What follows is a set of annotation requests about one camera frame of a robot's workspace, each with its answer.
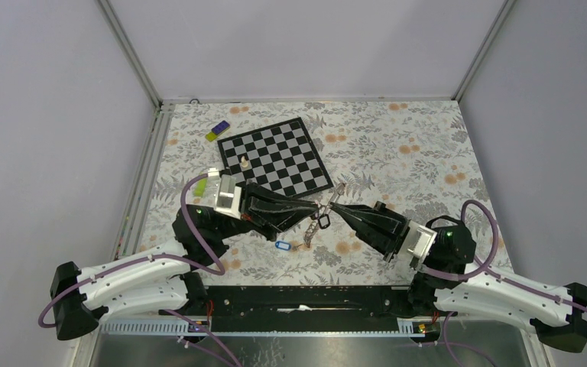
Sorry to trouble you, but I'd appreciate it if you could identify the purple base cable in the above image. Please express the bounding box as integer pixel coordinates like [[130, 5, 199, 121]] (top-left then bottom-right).
[[414, 309, 497, 367], [161, 309, 246, 367]]

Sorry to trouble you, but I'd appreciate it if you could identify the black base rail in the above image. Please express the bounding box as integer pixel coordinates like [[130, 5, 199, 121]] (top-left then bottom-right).
[[177, 285, 419, 333]]

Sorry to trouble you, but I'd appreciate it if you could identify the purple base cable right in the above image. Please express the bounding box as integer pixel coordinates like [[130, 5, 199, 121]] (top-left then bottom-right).
[[414, 309, 497, 367]]

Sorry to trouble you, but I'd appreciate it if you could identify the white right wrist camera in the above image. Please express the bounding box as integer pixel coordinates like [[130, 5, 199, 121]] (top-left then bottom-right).
[[402, 221, 437, 270]]

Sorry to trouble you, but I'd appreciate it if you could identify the purple yellow toy brick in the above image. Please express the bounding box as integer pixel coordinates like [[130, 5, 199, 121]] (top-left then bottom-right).
[[206, 120, 230, 141]]

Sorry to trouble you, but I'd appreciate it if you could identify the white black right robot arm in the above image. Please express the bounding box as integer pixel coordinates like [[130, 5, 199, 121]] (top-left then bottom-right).
[[329, 202, 587, 353]]

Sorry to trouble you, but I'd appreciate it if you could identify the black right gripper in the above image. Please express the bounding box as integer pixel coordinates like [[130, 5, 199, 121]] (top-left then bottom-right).
[[329, 200, 418, 260]]

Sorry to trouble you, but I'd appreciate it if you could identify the black grey chessboard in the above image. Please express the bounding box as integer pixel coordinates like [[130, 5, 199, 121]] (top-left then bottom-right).
[[218, 117, 334, 198]]

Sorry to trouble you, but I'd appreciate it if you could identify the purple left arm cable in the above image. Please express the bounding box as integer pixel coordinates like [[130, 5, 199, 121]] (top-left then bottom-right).
[[37, 172, 226, 330]]

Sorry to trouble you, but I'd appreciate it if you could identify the floral table mat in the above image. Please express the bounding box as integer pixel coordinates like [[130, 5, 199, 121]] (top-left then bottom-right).
[[136, 101, 490, 285]]

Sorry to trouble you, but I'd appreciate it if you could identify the blue capped key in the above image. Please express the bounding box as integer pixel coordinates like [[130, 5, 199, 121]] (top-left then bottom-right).
[[274, 241, 292, 252]]

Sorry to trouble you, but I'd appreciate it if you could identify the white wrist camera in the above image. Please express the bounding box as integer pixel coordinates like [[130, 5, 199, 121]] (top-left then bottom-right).
[[402, 221, 437, 270], [207, 168, 242, 219]]

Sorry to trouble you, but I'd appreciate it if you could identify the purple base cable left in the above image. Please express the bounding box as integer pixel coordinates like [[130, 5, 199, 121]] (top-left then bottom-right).
[[161, 309, 246, 367]]

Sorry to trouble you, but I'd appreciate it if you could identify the green arch toy block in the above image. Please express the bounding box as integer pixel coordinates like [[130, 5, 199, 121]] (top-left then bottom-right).
[[193, 178, 208, 197]]

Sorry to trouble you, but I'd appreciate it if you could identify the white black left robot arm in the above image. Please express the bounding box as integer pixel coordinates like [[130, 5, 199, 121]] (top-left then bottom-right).
[[38, 183, 319, 341]]

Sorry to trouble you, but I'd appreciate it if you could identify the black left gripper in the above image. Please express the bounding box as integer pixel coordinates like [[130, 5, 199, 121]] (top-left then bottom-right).
[[213, 179, 319, 242]]

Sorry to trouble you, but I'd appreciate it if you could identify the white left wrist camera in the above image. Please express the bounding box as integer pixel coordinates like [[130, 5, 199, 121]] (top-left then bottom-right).
[[207, 168, 242, 219]]

